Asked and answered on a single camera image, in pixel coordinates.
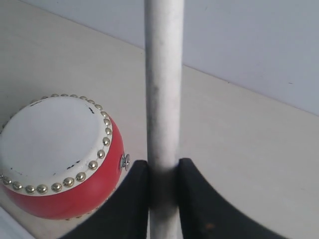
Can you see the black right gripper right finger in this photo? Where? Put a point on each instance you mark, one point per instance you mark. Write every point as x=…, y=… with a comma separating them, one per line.
x=205, y=214

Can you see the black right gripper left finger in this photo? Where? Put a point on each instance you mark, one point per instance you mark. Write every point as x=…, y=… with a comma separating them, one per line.
x=125, y=213

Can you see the white drumstick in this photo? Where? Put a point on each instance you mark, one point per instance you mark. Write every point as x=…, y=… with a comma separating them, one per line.
x=163, y=49

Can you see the small red drum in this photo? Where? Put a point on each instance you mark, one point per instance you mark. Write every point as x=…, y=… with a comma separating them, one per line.
x=61, y=157

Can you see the white rectangular plastic tray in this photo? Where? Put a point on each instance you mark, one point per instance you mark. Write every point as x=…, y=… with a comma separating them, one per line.
x=10, y=228

